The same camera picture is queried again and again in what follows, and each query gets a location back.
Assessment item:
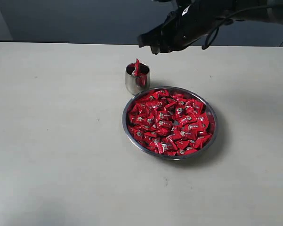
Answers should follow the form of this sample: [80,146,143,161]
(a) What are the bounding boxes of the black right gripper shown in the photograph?
[137,0,231,55]

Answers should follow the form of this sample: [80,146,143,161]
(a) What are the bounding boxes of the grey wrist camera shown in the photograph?
[152,0,177,4]

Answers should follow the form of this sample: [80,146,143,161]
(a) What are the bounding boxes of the round stainless steel plate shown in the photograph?
[121,86,219,161]

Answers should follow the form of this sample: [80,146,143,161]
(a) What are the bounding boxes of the red wrapped candy pile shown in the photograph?
[127,89,215,156]

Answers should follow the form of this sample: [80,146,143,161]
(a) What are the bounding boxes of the stainless steel cup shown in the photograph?
[125,63,151,95]

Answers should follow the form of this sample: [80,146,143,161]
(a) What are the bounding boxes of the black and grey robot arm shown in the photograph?
[137,0,283,55]

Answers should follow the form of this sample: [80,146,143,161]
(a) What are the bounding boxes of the top red candy in cup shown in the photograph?
[131,58,140,77]

